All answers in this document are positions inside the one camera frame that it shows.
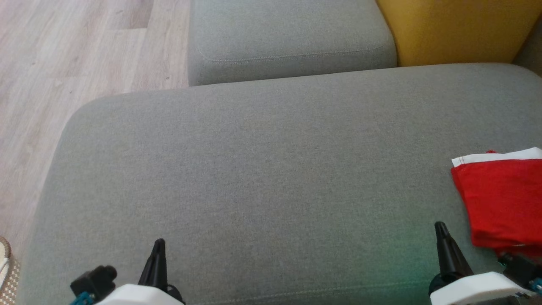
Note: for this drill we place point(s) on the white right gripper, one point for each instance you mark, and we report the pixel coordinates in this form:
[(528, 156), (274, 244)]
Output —
[(478, 292)]

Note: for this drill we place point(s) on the large grey sofa ottoman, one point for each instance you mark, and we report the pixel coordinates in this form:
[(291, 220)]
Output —
[(254, 190)]

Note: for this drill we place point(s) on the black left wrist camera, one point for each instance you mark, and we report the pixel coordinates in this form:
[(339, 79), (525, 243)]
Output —
[(95, 279)]

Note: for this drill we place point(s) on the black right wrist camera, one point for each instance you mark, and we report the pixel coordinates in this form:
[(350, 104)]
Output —
[(523, 271)]

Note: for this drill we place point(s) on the beige perforated laundry basket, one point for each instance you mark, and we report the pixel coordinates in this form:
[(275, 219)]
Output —
[(5, 275)]

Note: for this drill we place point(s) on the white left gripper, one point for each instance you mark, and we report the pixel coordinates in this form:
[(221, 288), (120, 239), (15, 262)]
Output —
[(139, 296)]

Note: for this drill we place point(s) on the large yellow sofa back cushion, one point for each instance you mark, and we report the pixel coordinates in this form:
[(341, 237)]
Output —
[(457, 29)]

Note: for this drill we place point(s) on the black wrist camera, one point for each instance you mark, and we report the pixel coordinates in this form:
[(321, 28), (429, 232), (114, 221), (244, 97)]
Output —
[(95, 279), (523, 271)]

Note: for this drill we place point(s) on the red white basketball shorts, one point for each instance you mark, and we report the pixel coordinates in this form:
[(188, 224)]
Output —
[(504, 195)]

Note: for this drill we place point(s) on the grey sofa seat cushion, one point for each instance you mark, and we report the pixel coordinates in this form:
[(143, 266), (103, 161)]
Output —
[(288, 38)]

